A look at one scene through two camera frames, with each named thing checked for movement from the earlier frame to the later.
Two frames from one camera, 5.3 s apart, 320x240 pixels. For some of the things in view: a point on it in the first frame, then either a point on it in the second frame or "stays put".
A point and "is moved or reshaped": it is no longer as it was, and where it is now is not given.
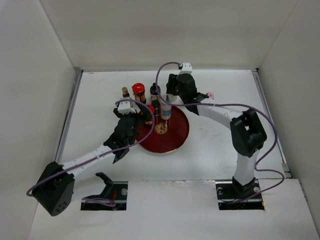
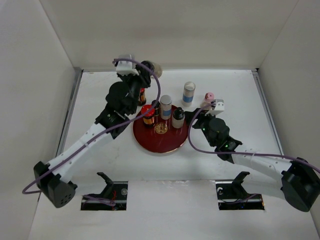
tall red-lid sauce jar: (138, 90) stays put
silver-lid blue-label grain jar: (165, 110) is moved or reshaped
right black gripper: (171, 84) → (201, 117)
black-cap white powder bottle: (171, 98) → (178, 117)
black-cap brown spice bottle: (154, 95) → (157, 68)
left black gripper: (142, 118) → (144, 77)
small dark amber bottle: (156, 104) stays put
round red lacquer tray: (165, 136) stays put
